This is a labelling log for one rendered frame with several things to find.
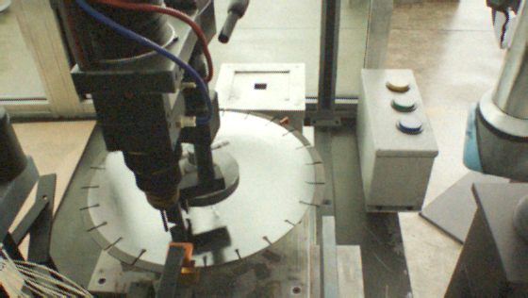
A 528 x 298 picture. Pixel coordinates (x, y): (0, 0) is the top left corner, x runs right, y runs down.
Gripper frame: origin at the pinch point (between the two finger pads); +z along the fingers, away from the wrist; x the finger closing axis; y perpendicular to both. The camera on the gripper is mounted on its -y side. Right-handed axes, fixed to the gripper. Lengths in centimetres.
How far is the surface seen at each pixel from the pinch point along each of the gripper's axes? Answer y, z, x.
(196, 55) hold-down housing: -83, -28, -12
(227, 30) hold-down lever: -79, -29, -12
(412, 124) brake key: -40.5, 0.3, -8.1
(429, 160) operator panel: -42.6, 3.6, -14.4
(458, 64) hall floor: 139, 91, 93
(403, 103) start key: -36.8, 0.2, -2.5
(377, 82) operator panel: -33.8, 1.2, 6.9
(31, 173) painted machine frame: -100, -12, 4
